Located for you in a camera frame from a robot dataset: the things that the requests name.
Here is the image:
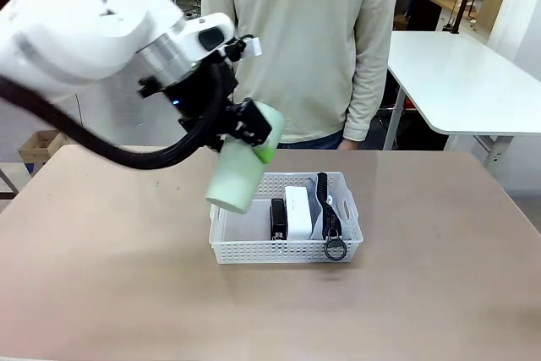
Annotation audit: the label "white perforated plastic basket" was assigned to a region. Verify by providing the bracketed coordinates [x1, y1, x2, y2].
[208, 171, 364, 265]

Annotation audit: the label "person in cream sweater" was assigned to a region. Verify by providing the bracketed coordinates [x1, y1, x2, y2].
[199, 0, 402, 150]

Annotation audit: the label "white background table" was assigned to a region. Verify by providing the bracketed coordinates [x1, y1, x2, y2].
[382, 30, 541, 167]

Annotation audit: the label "black stapler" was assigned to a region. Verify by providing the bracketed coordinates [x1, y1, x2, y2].
[269, 198, 289, 242]

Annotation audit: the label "wooden workbench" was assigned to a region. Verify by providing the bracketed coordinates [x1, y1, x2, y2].
[426, 0, 491, 26]

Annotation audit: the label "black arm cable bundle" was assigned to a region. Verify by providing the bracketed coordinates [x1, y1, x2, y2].
[0, 63, 232, 170]

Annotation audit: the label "open flat cardboard box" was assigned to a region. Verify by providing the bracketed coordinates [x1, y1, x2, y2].
[18, 129, 71, 163]

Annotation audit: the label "grey zippered pencil pouch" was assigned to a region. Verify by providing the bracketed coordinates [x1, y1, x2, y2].
[306, 172, 352, 261]

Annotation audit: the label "white rectangular box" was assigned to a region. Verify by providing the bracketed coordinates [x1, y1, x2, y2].
[283, 185, 316, 242]

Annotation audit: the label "pale green cup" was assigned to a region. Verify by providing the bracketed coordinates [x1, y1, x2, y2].
[205, 101, 285, 215]

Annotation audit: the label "person's left forearm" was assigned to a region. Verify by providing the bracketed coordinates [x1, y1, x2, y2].
[341, 30, 401, 142]

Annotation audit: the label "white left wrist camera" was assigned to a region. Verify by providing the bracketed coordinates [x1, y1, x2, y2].
[241, 36, 263, 57]

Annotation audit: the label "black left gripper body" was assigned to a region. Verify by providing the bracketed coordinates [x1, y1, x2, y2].
[162, 63, 240, 149]

